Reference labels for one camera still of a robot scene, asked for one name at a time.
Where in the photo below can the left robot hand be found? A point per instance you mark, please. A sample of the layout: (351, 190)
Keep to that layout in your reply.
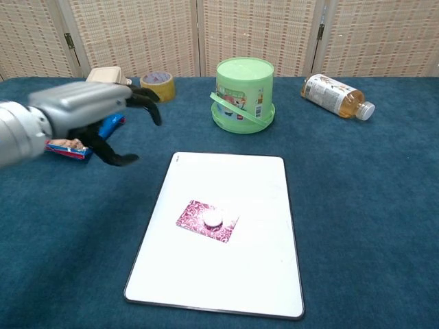
(85, 103)

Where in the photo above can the black screen hinge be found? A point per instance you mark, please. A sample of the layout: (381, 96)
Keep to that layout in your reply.
(69, 40)
(320, 31)

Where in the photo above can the tea bottle with label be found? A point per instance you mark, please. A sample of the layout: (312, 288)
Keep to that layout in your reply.
(336, 96)

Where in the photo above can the beige lunch box container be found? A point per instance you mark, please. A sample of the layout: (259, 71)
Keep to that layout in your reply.
(106, 75)

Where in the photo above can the blue table cloth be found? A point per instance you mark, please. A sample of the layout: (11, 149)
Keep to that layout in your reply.
(360, 205)

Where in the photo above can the small white oval object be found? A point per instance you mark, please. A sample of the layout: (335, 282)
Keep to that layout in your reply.
(213, 219)

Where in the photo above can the green plastic bucket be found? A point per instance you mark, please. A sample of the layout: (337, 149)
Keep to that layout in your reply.
(243, 96)

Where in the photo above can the blue snack bag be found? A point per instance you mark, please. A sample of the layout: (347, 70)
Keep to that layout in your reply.
(109, 125)

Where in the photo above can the woven folding screen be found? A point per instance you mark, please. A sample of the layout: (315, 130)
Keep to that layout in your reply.
(219, 34)

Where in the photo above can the white rectangular board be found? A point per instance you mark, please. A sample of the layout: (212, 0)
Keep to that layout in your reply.
(219, 260)

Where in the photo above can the yellow tape roll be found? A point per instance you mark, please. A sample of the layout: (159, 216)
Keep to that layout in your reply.
(161, 84)

